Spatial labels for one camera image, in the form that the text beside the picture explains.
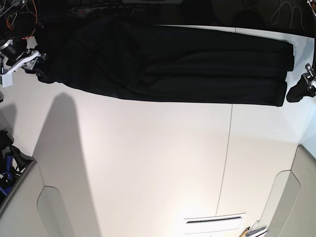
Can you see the grey flat tool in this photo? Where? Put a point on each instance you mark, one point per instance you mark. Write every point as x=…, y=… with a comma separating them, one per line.
x=257, y=233

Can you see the yellow handled tool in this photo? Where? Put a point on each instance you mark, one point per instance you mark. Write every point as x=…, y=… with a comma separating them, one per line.
x=245, y=232

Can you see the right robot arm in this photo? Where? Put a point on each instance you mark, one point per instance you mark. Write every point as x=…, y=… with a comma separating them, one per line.
x=19, y=20

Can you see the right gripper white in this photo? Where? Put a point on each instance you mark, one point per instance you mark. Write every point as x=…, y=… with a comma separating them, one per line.
x=27, y=61

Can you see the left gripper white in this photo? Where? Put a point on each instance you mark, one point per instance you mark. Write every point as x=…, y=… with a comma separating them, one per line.
x=300, y=90

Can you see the grey right side panel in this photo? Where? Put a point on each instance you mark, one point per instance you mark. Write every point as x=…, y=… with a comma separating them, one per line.
x=291, y=207

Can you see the black T-shirt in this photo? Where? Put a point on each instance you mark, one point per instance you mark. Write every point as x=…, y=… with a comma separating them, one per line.
x=135, y=61

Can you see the grey bin with blue items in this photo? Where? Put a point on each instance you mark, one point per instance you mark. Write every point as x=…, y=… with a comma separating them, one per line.
x=14, y=167

